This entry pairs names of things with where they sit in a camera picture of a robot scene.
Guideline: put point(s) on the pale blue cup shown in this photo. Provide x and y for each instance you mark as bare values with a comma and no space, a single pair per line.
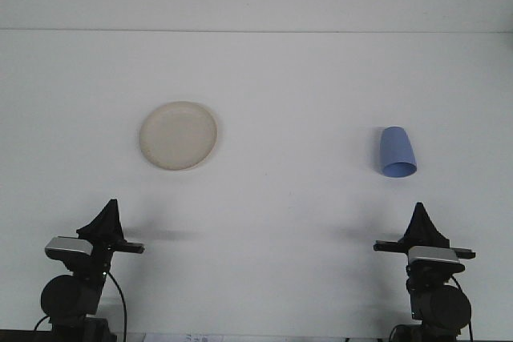
394,150

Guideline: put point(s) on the pale round plate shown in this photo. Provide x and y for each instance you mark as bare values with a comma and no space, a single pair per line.
178,135

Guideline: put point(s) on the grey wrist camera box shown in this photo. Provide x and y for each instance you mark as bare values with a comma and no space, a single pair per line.
66,246
433,254

